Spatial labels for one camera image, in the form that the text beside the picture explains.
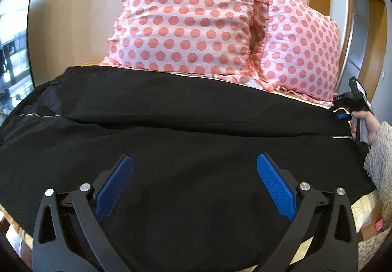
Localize cream yellow bedspread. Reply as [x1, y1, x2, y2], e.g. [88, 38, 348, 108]
[0, 61, 383, 272]

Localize black pants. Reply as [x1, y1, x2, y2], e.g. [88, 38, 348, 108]
[0, 65, 376, 272]

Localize pink polka dot pillow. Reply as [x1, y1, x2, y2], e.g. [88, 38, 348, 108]
[253, 0, 340, 106]
[103, 0, 262, 84]

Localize window with dark frame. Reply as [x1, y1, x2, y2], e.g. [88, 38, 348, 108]
[1, 0, 35, 122]

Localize front pink polka dot pillow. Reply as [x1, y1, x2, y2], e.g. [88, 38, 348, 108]
[103, 0, 262, 84]

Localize rear pink polka dot pillow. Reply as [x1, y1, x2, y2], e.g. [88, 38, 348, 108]
[253, 0, 340, 106]

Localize person's right hand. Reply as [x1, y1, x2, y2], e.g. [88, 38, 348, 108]
[349, 110, 381, 145]

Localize fuzzy beige sleeve forearm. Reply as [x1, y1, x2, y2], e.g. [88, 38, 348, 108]
[358, 122, 392, 271]

